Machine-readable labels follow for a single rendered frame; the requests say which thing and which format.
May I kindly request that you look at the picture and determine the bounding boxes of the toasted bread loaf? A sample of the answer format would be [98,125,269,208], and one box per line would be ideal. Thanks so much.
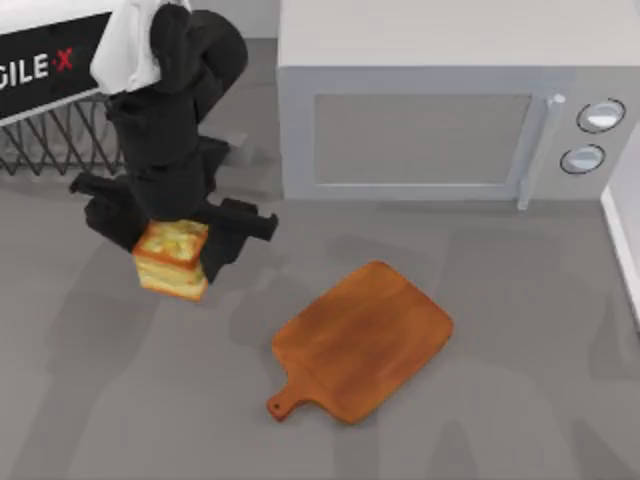
[131,219,211,304]

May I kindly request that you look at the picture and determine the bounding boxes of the wooden cutting board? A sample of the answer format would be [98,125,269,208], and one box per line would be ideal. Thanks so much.
[264,259,456,427]

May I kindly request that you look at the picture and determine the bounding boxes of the grey microwave door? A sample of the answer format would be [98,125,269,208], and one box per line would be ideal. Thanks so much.
[278,67,557,202]

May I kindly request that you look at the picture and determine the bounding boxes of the pale grey microwave oven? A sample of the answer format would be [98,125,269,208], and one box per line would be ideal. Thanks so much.
[276,0,633,213]

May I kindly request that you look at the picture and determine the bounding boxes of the small round microwave knob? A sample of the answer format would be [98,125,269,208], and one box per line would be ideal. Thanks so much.
[558,143,608,176]

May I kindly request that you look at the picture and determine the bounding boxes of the large round microwave knob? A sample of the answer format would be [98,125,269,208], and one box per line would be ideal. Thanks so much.
[575,97,628,134]

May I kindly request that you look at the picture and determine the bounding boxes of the black wire basket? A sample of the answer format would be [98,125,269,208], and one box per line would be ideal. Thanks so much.
[0,92,127,178]

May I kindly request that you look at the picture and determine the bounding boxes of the metal microwave door handle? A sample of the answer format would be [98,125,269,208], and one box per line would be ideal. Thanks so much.
[516,91,567,212]

